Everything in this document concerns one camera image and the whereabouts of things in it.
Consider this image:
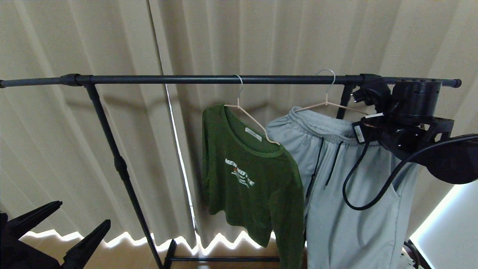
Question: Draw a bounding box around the beige curtain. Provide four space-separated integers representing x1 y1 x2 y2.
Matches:
0 0 478 249

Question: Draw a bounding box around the green long-sleeved shirt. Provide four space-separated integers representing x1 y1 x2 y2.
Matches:
202 105 305 269

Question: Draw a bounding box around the black clothes rack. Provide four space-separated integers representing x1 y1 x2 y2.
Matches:
0 74 462 269

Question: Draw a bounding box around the pink clothes hanger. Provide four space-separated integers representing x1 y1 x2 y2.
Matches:
223 74 280 146
293 69 370 116

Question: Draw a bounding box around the pale grey printed garment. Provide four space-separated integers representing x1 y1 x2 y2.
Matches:
266 107 419 269

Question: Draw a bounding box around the black cable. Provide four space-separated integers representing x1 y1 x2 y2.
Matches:
342 134 478 211

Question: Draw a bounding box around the white laundry basket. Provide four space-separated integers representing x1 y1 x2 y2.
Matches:
400 240 424 269

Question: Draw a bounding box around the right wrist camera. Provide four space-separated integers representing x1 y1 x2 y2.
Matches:
351 79 392 112

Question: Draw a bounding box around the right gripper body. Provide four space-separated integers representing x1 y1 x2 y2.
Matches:
352 117 389 145

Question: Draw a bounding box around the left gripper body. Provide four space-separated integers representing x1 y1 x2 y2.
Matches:
0 212 62 269

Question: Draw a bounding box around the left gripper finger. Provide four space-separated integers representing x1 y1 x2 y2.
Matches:
6 201 63 239
62 219 112 269

